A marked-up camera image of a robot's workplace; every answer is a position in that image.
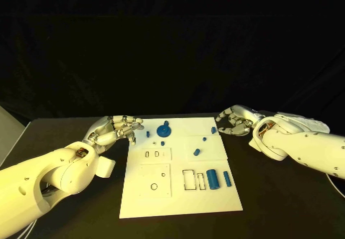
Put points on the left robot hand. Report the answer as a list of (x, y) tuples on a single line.
[(107, 138)]

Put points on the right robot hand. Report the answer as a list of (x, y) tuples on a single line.
[(243, 113)]

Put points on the thick blue cylinder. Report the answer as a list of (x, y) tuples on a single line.
[(213, 179)]

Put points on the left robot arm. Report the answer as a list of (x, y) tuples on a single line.
[(32, 183)]

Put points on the white task board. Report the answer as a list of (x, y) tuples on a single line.
[(184, 203)]

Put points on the blue gear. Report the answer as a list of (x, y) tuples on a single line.
[(163, 131)]

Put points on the blue block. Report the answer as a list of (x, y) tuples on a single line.
[(197, 152)]

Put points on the thin blue cylinder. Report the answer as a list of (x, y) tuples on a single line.
[(227, 178)]

